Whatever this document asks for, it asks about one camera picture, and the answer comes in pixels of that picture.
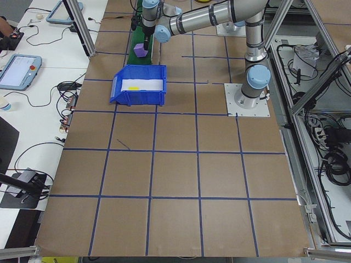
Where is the black cable bundle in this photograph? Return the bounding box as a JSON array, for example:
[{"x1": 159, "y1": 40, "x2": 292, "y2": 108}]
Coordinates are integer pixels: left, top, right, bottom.
[{"x1": 318, "y1": 147, "x2": 351, "y2": 190}]

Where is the purple foam block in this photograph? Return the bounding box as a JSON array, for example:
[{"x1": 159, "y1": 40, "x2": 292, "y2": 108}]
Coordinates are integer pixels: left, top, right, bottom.
[{"x1": 133, "y1": 43, "x2": 149, "y2": 59}]

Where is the white power strip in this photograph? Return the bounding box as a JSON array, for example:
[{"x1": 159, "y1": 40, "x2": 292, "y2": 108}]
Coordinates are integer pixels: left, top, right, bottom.
[{"x1": 312, "y1": 123, "x2": 330, "y2": 144}]

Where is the crumpled white paper bag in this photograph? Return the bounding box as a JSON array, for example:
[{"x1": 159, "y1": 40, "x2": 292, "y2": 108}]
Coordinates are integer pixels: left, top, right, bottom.
[{"x1": 291, "y1": 44, "x2": 321, "y2": 78}]

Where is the black cable adapter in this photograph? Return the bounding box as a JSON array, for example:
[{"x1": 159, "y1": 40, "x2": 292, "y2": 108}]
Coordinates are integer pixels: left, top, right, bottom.
[{"x1": 56, "y1": 81, "x2": 83, "y2": 92}]

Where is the aluminium profile bar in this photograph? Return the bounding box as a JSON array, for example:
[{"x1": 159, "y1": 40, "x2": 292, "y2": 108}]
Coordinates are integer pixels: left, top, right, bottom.
[
  {"x1": 302, "y1": 245, "x2": 351, "y2": 260},
  {"x1": 0, "y1": 245, "x2": 39, "y2": 258}
]

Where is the metal corner bracket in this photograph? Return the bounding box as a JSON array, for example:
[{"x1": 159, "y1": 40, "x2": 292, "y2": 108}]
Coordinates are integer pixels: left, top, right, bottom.
[{"x1": 302, "y1": 202, "x2": 319, "y2": 223}]

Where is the blue plastic bin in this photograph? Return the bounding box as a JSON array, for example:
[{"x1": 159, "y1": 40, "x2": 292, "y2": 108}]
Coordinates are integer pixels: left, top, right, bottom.
[{"x1": 109, "y1": 64, "x2": 167, "y2": 106}]

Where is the V-shaped metal bar frame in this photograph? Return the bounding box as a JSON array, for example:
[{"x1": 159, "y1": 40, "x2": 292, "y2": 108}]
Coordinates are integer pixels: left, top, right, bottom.
[{"x1": 263, "y1": 0, "x2": 351, "y2": 247}]

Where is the person forearm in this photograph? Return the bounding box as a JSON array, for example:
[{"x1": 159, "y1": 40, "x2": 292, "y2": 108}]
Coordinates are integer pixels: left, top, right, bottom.
[{"x1": 0, "y1": 16, "x2": 14, "y2": 39}]

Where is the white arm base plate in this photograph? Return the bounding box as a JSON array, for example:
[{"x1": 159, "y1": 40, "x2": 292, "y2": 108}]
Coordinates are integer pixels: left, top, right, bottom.
[
  {"x1": 216, "y1": 24, "x2": 247, "y2": 37},
  {"x1": 223, "y1": 83, "x2": 271, "y2": 118}
]

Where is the aluminium profile post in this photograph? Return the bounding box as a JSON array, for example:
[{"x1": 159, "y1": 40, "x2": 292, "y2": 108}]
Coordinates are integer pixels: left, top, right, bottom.
[{"x1": 62, "y1": 0, "x2": 97, "y2": 58}]

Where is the grey power strip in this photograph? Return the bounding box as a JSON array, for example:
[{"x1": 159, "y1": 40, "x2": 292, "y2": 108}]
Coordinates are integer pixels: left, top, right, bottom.
[{"x1": 59, "y1": 92, "x2": 80, "y2": 134}]

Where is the grey box device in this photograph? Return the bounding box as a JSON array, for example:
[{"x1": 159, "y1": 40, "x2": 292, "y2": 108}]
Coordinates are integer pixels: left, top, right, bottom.
[{"x1": 0, "y1": 167, "x2": 48, "y2": 210}]

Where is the black flat panel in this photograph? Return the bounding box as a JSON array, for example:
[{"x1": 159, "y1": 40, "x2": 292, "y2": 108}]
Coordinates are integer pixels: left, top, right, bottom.
[{"x1": 0, "y1": 116, "x2": 20, "y2": 173}]

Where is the grey blue teach pendant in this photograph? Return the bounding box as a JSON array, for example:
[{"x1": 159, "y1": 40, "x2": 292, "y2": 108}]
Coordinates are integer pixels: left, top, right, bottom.
[
  {"x1": 46, "y1": 0, "x2": 84, "y2": 26},
  {"x1": 0, "y1": 54, "x2": 43, "y2": 92}
]

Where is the green conveyor belt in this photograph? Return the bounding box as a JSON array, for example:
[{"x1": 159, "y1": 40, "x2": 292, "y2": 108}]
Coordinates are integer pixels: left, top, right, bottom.
[{"x1": 127, "y1": 0, "x2": 154, "y2": 65}]

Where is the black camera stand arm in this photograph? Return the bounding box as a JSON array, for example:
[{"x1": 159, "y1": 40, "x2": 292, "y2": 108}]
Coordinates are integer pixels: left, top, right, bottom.
[{"x1": 0, "y1": 172, "x2": 46, "y2": 198}]

